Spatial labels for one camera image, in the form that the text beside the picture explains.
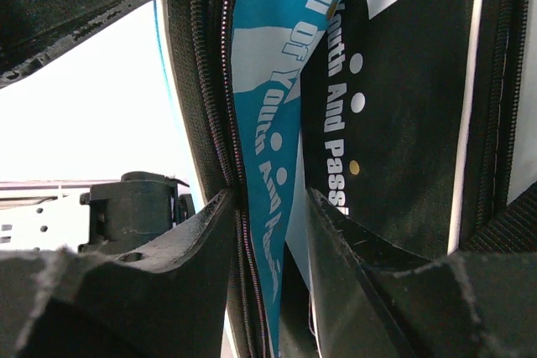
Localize black racket bag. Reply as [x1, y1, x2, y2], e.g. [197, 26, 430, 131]
[301, 0, 536, 261]

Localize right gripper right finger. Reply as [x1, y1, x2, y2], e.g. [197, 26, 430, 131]
[307, 189, 536, 357]

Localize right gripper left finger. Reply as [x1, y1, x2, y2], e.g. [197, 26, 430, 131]
[1, 189, 234, 357]

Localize blue racket bag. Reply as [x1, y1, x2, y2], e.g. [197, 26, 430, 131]
[155, 0, 397, 357]

